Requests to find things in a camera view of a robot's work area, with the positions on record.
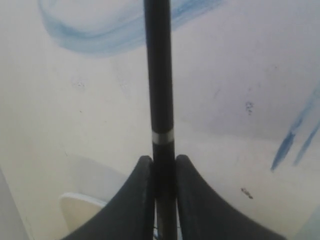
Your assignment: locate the white plate with blue paint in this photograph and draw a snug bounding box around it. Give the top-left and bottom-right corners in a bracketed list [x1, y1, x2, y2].
[58, 192, 107, 233]

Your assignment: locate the black paintbrush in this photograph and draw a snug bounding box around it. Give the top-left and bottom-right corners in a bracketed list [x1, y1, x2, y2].
[143, 0, 178, 240]

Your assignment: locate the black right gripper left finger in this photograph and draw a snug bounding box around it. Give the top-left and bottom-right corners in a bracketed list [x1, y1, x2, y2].
[63, 155, 153, 240]

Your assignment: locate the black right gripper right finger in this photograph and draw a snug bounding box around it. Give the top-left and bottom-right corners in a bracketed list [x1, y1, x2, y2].
[176, 155, 284, 240]

